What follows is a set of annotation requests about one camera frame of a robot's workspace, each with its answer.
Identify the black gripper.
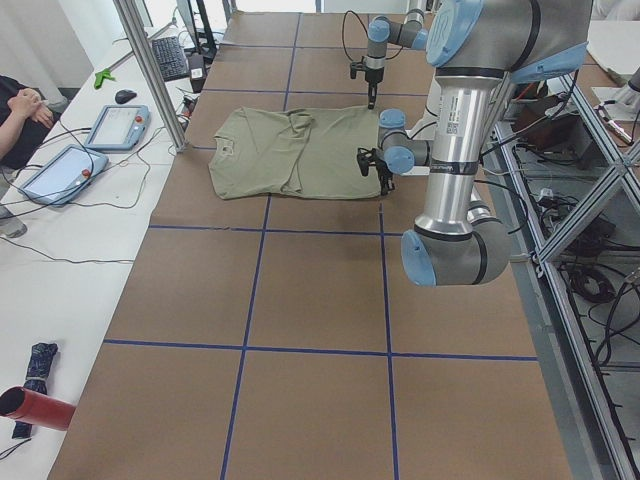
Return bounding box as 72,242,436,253
350,57,385,109
356,147,395,196

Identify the olive green long-sleeve shirt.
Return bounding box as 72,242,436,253
209,106,381,200

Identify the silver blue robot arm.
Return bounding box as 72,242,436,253
351,1,592,286
348,1,433,110

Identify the black keyboard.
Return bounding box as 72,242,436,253
151,36,189,81

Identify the black computer mouse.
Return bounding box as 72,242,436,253
114,89,137,105

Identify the blue teach pendant far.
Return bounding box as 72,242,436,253
84,105,150,153

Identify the blue teach pendant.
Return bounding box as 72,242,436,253
19,145,108,206
84,105,150,153

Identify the green plastic clamp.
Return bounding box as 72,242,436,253
93,68,115,90

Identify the blue teach pendant near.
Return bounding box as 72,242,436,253
19,145,108,206

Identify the seated person in black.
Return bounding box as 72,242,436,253
0,74,55,239

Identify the folded dark blue umbrella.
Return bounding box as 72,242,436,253
12,342,58,440

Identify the red cylinder tube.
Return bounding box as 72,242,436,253
1,386,76,431

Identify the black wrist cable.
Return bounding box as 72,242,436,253
341,10,401,66

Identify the aluminium frame post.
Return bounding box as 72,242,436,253
113,0,186,153

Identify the aluminium frame side rail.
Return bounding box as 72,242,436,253
485,64,639,479

